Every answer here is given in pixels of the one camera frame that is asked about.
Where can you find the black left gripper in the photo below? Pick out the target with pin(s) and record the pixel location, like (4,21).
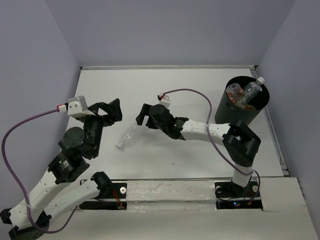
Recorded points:
(114,108)

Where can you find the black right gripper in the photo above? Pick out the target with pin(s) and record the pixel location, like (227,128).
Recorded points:
(140,118)

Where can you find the large clear unlabelled bottle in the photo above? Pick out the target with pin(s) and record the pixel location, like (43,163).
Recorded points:
(131,136)

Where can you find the red-capped red-label bottle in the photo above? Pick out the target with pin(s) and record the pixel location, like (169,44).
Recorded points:
(234,92)

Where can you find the white-capped clear bottle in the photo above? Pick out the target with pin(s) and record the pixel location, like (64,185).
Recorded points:
(251,90)

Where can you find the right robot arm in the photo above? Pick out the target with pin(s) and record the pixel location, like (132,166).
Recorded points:
(240,142)

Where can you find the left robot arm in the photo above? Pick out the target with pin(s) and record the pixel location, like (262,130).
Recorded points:
(31,218)

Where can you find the black cylindrical bin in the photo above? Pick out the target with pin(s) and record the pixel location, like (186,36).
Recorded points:
(228,112)

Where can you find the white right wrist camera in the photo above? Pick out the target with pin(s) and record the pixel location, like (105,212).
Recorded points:
(164,100)

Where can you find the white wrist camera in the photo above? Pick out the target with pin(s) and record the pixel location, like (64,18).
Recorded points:
(77,107)
(164,100)

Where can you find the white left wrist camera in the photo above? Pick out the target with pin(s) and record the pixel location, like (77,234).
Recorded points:
(77,107)

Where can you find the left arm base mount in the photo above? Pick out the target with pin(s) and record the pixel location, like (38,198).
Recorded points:
(111,195)

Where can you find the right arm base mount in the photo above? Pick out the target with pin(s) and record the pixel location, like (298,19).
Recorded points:
(230,196)

